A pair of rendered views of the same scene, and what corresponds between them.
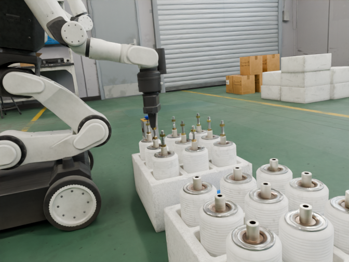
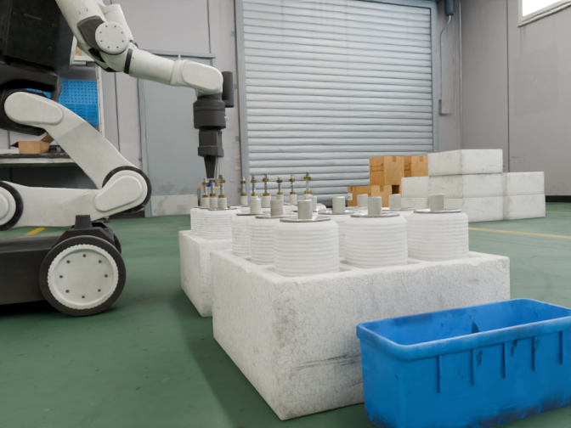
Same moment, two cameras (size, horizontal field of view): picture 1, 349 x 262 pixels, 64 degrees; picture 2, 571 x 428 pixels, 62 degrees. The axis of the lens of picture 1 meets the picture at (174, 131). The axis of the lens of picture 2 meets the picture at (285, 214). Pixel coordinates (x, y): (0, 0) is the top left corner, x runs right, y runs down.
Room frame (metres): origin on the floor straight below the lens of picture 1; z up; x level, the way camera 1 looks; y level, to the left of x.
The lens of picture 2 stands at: (-0.26, -0.06, 0.30)
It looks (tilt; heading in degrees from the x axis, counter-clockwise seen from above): 3 degrees down; 358
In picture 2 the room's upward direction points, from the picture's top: 2 degrees counter-clockwise
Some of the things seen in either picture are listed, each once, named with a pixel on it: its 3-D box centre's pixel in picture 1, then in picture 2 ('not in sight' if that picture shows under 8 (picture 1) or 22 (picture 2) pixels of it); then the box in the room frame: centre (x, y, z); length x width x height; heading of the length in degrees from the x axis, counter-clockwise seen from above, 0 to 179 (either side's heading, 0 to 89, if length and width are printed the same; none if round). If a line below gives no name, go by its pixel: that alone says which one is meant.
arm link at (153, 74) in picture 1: (150, 64); (212, 92); (1.09, 0.07, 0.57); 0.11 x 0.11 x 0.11; 14
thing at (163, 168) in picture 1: (166, 178); (223, 244); (0.97, 0.04, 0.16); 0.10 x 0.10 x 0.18
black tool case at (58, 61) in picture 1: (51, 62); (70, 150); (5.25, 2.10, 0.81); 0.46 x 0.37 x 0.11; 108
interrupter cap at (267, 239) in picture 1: (253, 237); (305, 220); (0.44, -0.12, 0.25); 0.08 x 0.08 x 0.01
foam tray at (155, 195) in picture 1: (186, 178); (257, 261); (1.12, -0.03, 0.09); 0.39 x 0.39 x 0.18; 17
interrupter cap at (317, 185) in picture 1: (306, 184); (395, 210); (0.63, -0.31, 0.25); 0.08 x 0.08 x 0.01
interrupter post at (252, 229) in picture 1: (252, 231); (304, 211); (0.44, -0.12, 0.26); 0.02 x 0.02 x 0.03
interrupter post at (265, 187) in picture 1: (265, 190); (338, 205); (0.59, -0.20, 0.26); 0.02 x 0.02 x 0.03
